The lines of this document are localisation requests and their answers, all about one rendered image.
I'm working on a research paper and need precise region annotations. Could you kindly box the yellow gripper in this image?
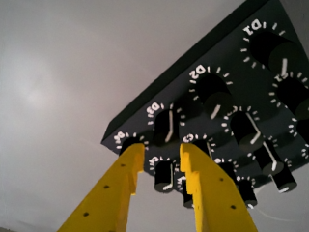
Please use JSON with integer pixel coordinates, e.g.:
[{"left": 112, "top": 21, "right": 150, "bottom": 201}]
[{"left": 56, "top": 143, "right": 258, "bottom": 232}]

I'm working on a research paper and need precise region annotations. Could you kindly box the black knob box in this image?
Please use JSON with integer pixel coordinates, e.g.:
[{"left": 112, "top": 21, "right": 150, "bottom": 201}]
[{"left": 100, "top": 0, "right": 309, "bottom": 210}]

